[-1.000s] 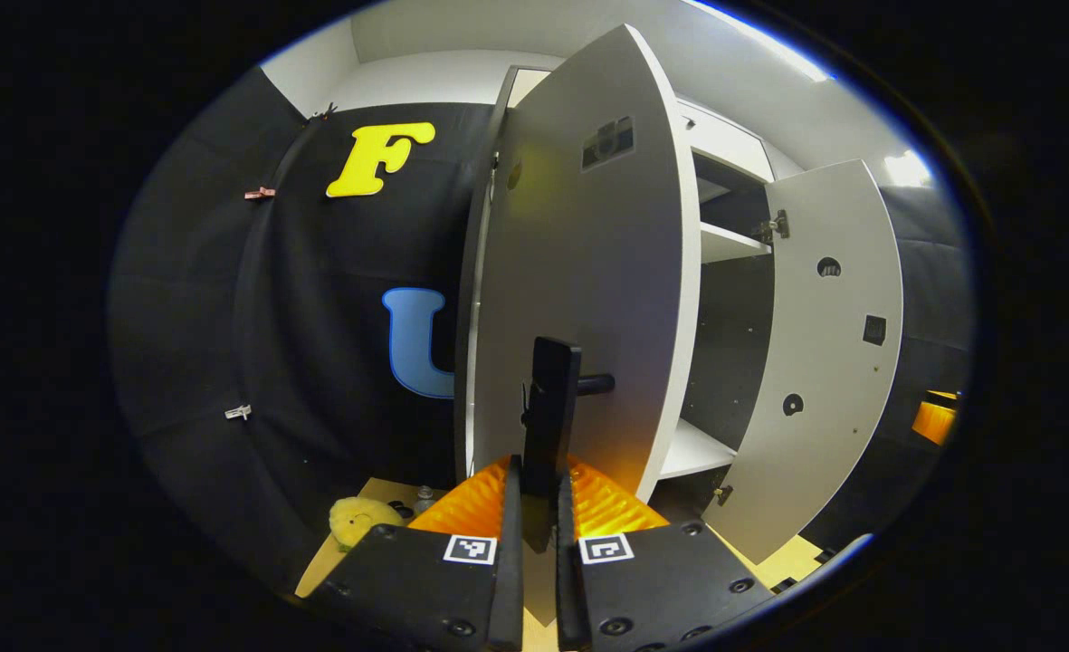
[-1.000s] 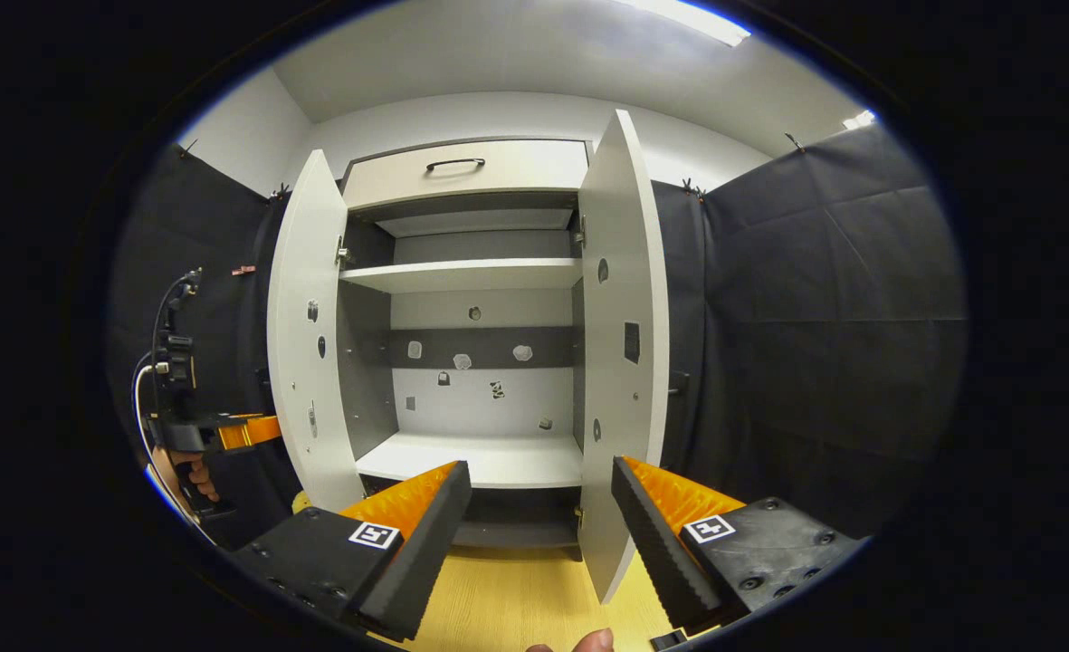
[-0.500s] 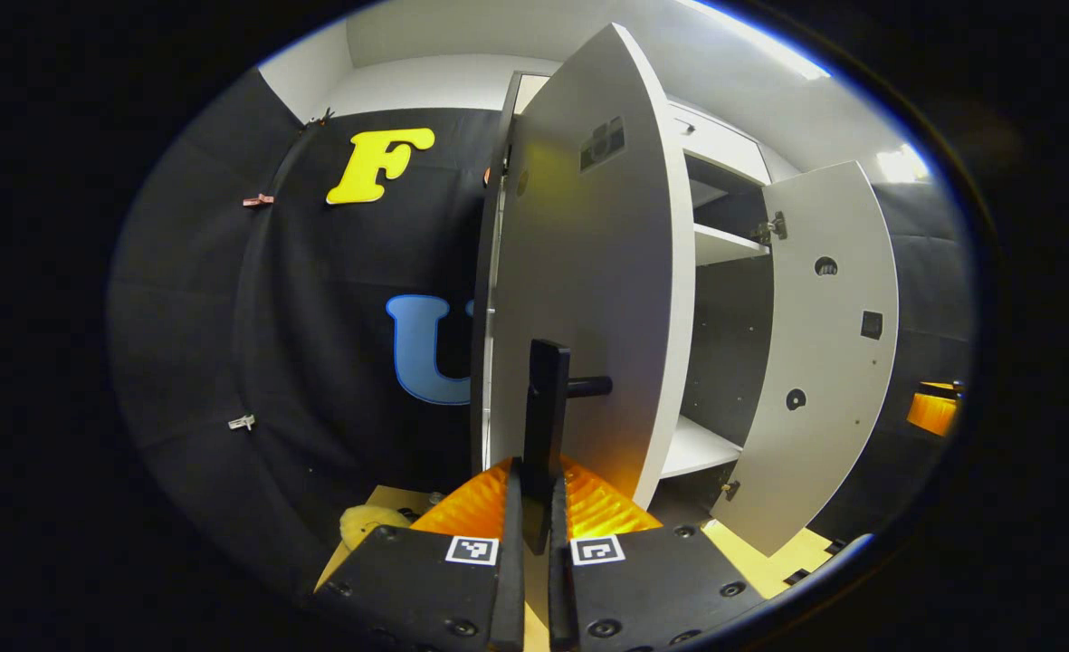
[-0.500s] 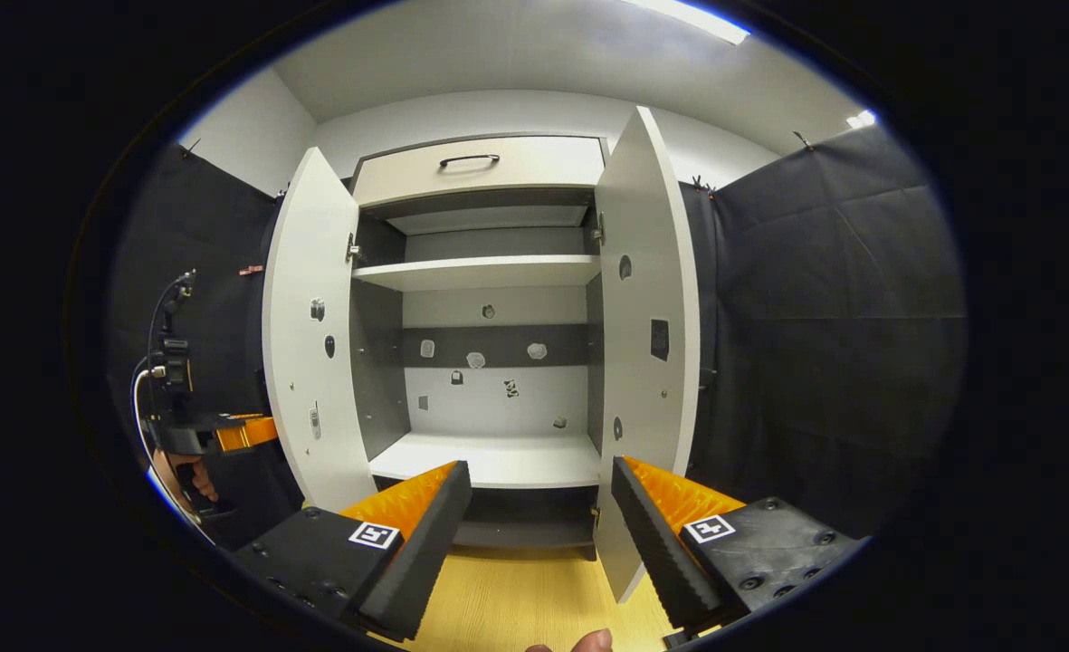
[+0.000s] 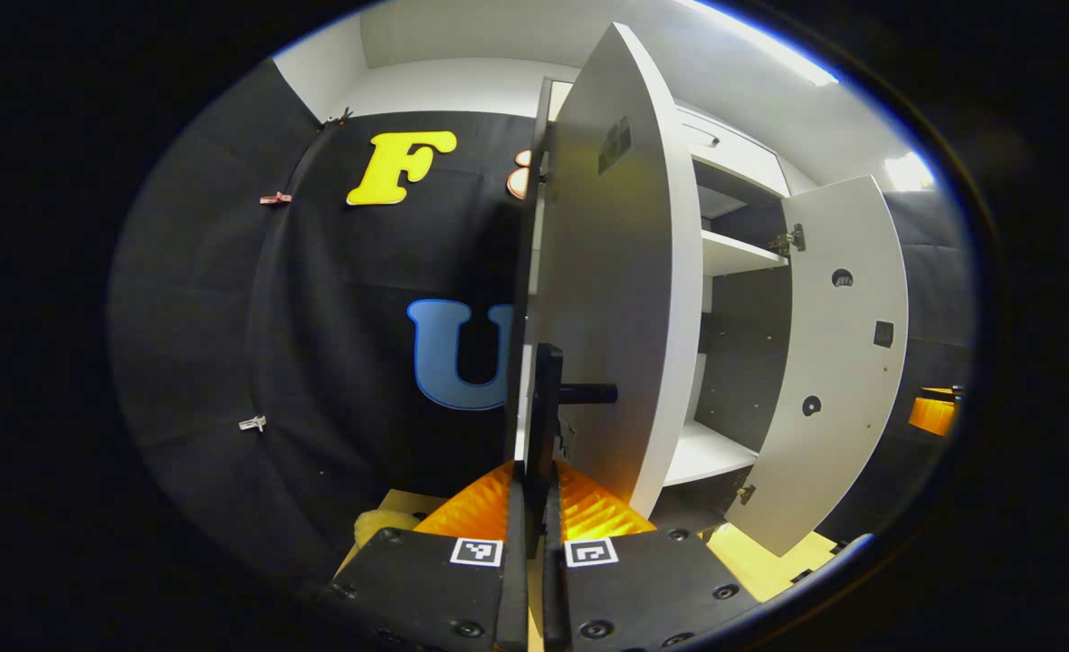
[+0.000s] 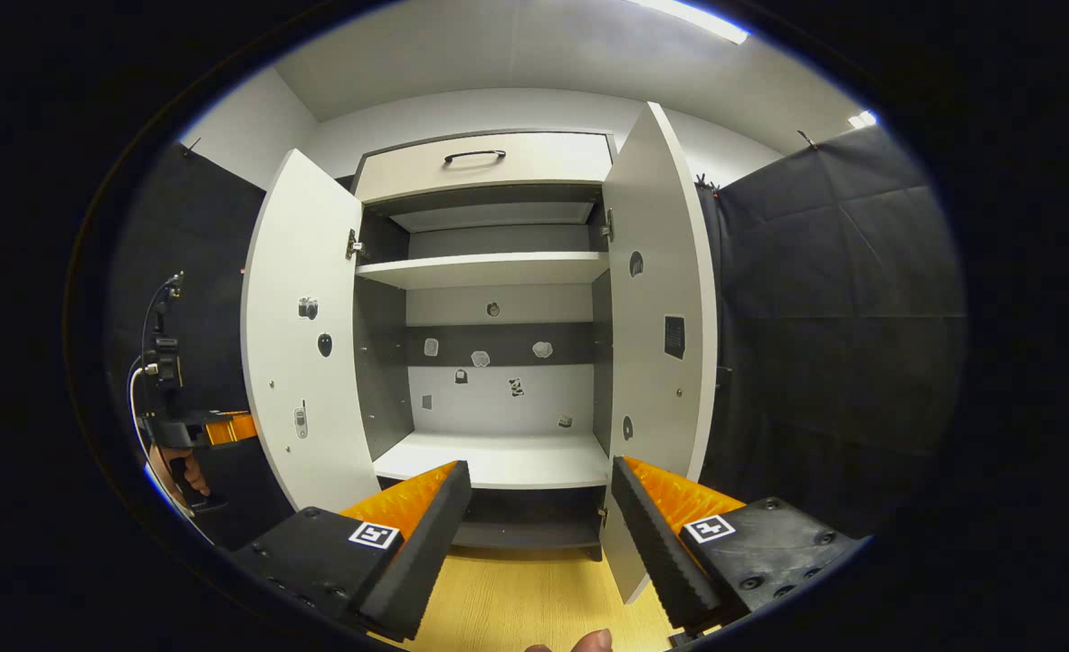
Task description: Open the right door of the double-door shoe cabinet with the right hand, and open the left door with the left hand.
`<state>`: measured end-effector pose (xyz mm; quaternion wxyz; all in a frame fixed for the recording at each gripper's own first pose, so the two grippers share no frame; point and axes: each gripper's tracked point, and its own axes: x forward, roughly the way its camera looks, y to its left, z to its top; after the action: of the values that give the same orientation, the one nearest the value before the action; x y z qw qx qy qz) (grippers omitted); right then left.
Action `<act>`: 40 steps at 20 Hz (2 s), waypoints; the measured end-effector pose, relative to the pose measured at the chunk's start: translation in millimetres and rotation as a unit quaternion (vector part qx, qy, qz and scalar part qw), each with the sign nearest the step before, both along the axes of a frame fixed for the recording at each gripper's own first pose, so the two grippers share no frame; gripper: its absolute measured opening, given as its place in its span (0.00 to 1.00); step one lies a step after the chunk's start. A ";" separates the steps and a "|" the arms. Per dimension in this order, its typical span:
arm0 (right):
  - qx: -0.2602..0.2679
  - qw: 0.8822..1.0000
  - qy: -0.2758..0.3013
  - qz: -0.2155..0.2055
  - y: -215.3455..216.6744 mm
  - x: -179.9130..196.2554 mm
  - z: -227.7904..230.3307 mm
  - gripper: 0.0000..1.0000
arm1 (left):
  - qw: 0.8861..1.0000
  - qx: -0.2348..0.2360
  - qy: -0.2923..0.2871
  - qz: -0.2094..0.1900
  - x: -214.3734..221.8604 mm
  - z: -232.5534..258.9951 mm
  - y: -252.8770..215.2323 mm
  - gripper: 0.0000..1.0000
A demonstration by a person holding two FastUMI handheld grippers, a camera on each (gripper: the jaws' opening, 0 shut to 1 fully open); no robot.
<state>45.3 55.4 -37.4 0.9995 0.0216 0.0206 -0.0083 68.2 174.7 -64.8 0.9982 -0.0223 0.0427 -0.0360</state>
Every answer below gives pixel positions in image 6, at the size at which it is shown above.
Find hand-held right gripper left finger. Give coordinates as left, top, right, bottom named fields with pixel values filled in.
left=231, top=460, right=473, bottom=643

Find white narrow cabinet shelf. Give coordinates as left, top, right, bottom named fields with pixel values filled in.
left=355, top=251, right=610, bottom=292

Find grey double-door shoe cabinet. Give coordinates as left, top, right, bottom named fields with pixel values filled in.
left=242, top=101, right=719, bottom=606

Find long ceiling light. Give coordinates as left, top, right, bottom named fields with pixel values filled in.
left=629, top=0, right=751, bottom=45

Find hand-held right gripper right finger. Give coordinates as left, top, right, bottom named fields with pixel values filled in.
left=610, top=455, right=868, bottom=635

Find white deep cabinet shelf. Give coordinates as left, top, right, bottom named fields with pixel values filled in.
left=372, top=430, right=610, bottom=491

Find grey cabinet door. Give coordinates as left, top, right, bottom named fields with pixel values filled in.
left=242, top=149, right=382, bottom=513
left=598, top=101, right=719, bottom=606

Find black backdrop cloth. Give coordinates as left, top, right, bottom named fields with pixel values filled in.
left=104, top=125, right=968, bottom=549

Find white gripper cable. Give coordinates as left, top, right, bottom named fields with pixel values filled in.
left=127, top=364, right=196, bottom=520

